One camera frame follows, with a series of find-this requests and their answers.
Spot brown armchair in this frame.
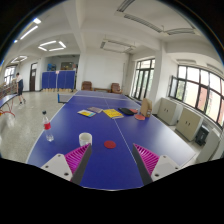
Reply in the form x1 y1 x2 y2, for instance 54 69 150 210
111 83 122 94
82 81 92 91

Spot white cabinet near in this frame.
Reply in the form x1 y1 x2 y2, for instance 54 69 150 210
196 128 220 163

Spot red table tennis paddle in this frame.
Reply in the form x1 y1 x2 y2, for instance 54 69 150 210
134 114 145 121

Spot colourful booklet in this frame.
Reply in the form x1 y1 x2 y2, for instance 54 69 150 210
77 110 96 117

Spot yellow book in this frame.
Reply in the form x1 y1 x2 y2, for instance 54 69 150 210
104 109 123 119

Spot person in dark shirt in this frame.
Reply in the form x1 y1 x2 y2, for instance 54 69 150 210
16 72 26 105

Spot black bin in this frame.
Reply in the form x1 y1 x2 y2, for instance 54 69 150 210
195 125 209 145

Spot left brown armchair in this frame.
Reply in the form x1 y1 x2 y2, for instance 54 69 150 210
82 81 92 91

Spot white cabinet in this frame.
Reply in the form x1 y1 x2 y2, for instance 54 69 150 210
176 108 203 141
196 128 220 163
157 98 182 126

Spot black table tennis paddle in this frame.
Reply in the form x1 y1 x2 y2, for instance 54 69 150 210
118 108 134 115

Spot brown cardboard box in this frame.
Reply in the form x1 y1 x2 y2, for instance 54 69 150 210
140 98 152 117

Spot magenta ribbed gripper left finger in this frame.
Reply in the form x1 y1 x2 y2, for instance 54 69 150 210
42 143 92 185

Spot clear plastic water bottle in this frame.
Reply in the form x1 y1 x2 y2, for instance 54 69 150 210
42 110 54 142

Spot right brown armchair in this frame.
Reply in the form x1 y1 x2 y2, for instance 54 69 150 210
111 83 122 94

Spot white paper cup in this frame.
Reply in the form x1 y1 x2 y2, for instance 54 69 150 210
79 132 92 146

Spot white cabinet far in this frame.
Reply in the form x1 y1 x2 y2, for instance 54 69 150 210
157 98 182 126

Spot white cabinet middle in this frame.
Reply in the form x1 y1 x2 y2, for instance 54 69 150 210
176 108 203 141

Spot blue partition boards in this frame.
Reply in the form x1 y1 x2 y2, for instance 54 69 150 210
42 70 76 89

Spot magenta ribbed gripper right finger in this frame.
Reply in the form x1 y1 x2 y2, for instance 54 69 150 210
132 144 180 185

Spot red round coaster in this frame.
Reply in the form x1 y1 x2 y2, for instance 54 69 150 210
104 140 116 149

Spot grey booklet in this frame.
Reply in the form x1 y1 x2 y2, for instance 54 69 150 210
87 107 103 113

